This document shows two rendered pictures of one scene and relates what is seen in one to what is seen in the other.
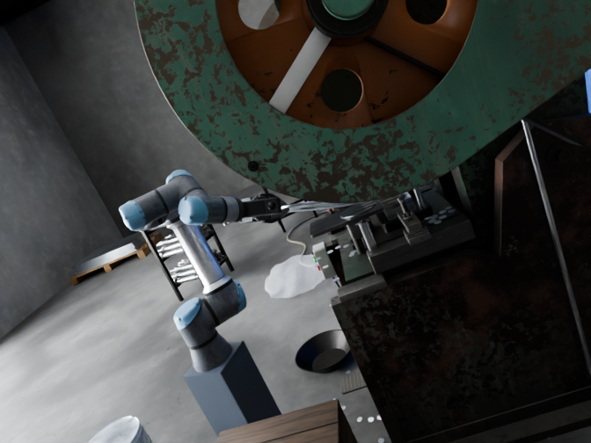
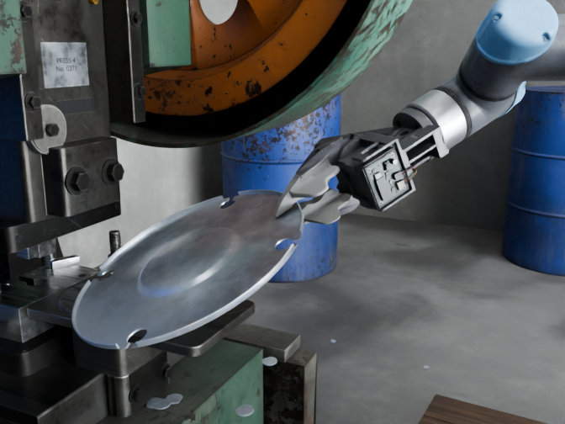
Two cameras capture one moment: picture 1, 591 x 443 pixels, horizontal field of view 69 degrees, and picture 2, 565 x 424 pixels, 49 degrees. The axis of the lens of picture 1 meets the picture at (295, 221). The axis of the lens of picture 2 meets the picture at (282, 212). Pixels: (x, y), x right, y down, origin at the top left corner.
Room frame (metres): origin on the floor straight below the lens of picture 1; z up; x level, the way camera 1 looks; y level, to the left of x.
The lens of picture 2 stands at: (2.01, 0.22, 1.09)
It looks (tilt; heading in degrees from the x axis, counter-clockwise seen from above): 15 degrees down; 197
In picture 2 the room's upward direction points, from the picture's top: straight up
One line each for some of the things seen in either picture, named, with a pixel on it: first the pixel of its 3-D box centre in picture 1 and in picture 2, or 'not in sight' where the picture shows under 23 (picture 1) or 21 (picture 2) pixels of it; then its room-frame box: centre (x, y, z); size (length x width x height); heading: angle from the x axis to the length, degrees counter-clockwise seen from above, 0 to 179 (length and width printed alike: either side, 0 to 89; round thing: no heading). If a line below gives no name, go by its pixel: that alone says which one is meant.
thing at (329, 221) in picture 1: (351, 231); (144, 351); (1.38, -0.16, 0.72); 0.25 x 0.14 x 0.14; 82
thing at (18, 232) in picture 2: not in sight; (27, 222); (1.35, -0.34, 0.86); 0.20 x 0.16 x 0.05; 172
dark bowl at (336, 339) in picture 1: (326, 354); not in sight; (1.83, 0.12, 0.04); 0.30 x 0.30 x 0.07
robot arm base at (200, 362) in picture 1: (207, 347); not in sight; (1.47, 0.49, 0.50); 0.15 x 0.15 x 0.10
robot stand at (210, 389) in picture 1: (238, 404); not in sight; (1.47, 0.49, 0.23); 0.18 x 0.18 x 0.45; 61
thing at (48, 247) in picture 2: not in sight; (37, 240); (1.35, -0.32, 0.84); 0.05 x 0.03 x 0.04; 172
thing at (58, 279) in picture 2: (395, 202); (40, 298); (1.35, -0.33, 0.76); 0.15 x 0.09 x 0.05; 172
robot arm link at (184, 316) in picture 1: (194, 320); not in sight; (1.47, 0.48, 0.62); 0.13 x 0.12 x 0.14; 112
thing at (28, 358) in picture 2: (401, 211); (38, 322); (1.35, -0.34, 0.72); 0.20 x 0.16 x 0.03; 172
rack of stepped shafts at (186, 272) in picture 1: (182, 239); not in sight; (3.67, 0.95, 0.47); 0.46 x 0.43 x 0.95; 62
